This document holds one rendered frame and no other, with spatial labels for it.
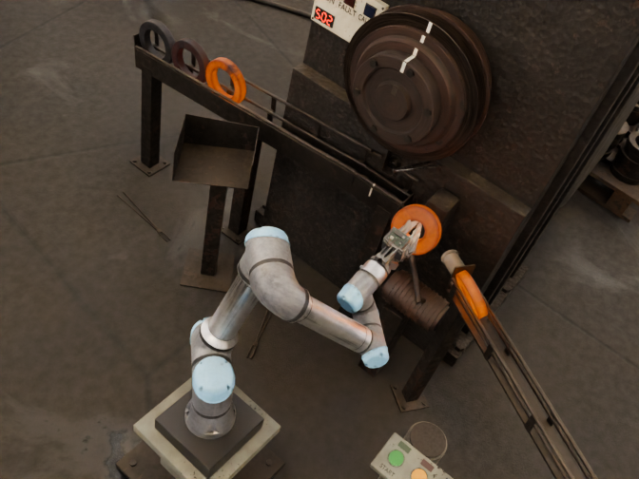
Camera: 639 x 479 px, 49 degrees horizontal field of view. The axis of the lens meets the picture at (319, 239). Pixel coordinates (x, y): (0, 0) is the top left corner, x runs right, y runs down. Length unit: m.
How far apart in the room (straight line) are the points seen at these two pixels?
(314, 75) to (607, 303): 1.78
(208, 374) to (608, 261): 2.28
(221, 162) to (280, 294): 0.91
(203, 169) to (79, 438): 1.00
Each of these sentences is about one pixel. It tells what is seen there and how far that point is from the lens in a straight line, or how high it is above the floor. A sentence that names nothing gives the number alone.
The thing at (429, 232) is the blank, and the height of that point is 0.85.
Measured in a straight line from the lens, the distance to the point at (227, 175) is 2.49.
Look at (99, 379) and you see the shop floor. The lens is 2.68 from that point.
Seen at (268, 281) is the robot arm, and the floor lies 0.97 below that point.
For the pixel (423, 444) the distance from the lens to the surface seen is 2.12.
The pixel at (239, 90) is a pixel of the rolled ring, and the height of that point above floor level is 0.71.
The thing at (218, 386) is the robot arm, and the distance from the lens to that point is 2.00.
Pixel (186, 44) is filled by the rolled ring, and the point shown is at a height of 0.75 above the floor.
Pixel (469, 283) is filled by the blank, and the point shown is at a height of 0.77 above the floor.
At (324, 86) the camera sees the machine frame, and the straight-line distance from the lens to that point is 2.51.
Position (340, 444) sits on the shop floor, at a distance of 2.64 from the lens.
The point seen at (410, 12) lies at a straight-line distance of 2.09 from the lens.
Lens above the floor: 2.33
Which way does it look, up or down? 47 degrees down
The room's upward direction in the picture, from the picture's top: 17 degrees clockwise
